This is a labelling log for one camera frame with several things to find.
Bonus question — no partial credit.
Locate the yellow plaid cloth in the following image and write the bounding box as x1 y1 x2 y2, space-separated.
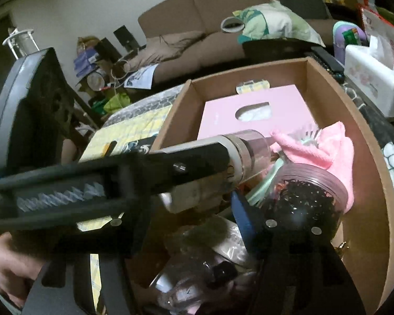
78 105 173 302

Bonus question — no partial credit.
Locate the lilac packet stack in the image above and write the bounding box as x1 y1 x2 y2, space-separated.
73 46 102 80

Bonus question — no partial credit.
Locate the clear plastic bag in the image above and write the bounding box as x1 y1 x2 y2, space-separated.
179 217 253 265

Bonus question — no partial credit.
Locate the pink tissue box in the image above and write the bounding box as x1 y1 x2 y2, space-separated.
196 85 317 142

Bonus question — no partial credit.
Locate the beige pillow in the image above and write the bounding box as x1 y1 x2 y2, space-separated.
122 30 206 73

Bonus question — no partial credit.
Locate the clear bottle black cap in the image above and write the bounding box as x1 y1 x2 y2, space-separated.
148 253 261 315

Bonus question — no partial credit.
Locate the black remote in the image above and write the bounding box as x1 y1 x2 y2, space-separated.
310 46 346 83

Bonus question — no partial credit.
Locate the red white carton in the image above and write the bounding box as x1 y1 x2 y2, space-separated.
358 5 394 71

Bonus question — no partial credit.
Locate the brown sofa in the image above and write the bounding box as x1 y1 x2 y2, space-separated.
137 0 337 84

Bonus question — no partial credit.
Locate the clear plastic bottle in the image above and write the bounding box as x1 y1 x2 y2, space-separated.
217 129 272 186

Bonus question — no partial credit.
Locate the person's left hand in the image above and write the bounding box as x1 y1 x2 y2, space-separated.
0 233 48 307

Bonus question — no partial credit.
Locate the dark grey cushion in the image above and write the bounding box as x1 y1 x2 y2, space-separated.
278 0 331 21

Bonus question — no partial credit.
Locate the green plastic bag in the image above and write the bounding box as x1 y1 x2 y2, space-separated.
103 92 131 114

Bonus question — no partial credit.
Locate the pink knit beanie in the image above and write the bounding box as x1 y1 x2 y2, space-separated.
270 121 355 212

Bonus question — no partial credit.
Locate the cardboard drawer box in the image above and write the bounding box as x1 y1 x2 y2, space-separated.
125 57 392 315

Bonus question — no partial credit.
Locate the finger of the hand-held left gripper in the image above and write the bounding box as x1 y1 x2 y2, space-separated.
118 141 231 201

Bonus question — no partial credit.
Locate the white stand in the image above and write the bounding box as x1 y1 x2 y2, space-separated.
3 28 37 60

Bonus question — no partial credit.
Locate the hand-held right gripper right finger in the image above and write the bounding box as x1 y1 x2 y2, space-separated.
231 190 366 315

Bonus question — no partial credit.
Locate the black wave print case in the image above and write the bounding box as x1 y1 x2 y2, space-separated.
103 139 159 158

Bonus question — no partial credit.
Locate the purple container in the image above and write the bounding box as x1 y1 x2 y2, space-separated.
333 20 371 67

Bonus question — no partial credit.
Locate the yellow packet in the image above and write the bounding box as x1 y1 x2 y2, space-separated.
236 80 272 96

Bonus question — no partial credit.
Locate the printed paper sheet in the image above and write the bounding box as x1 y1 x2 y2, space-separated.
124 64 159 90

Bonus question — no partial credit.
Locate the green floral bag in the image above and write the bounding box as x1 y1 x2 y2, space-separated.
221 0 326 47

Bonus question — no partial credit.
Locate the black speaker box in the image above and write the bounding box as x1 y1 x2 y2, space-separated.
113 25 140 53

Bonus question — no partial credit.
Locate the white tissue box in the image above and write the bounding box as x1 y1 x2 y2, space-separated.
344 35 394 119

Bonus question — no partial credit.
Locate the round tin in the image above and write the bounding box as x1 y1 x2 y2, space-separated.
86 71 105 91

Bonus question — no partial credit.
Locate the clear glass jar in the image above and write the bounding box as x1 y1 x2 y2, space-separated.
259 162 349 237

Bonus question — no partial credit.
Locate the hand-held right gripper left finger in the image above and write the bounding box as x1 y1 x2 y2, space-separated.
23 200 160 315

